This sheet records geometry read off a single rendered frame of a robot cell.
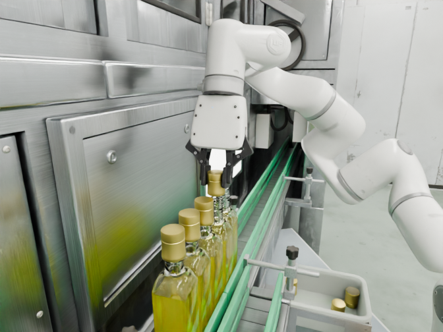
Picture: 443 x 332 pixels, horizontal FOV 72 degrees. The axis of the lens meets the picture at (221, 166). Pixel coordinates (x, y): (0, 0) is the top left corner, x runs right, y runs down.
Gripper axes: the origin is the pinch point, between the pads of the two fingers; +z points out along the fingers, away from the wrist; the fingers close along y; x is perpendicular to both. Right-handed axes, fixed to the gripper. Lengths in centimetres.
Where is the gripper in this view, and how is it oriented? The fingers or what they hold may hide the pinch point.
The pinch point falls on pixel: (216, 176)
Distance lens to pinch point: 58.8
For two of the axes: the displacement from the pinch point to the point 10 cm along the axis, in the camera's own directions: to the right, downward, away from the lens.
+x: 3.2, -0.2, 9.5
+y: 9.4, 0.9, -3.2
